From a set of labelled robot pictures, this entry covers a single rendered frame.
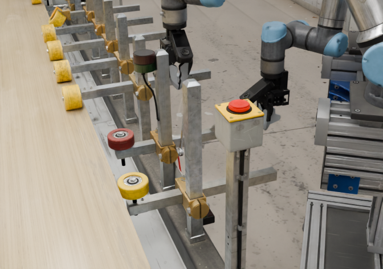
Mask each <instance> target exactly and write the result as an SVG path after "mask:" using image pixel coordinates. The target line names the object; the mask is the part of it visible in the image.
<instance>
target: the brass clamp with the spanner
mask: <svg viewBox="0 0 383 269"><path fill-rule="evenodd" d="M155 131H156V130H155ZM155 131H150V139H153V140H154V142H155V143H156V152H155V153H156V154H157V156H158V158H159V159H160V161H161V162H164V163H166V164H170V163H171V164H172V163H174V162H175V161H176V160H177V158H178V153H177V151H176V145H175V143H174V142H173V144H172V145H167V146H161V144H160V143H159V142H158V133H156V132H155Z"/></svg>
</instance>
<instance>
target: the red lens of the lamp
mask: <svg viewBox="0 0 383 269"><path fill-rule="evenodd" d="M153 52H154V51H153ZM133 61H134V63H136V64H151V63H153V62H155V52H154V53H153V54H152V55H149V56H136V55H135V54H134V53H133Z"/></svg>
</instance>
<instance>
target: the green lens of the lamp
mask: <svg viewBox="0 0 383 269"><path fill-rule="evenodd" d="M133 63H134V62H133ZM155 69H156V61H155V62H154V63H152V64H149V65H144V66H142V65H137V64H135V63H134V70H135V71H136V72H138V73H149V72H153V71H154V70H155Z"/></svg>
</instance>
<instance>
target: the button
mask: <svg viewBox="0 0 383 269"><path fill-rule="evenodd" d="M229 109H230V110H231V111H233V112H246V111H248V110H249V109H250V103H249V102H248V101H245V100H241V99H237V100H232V101H231V102H229Z"/></svg>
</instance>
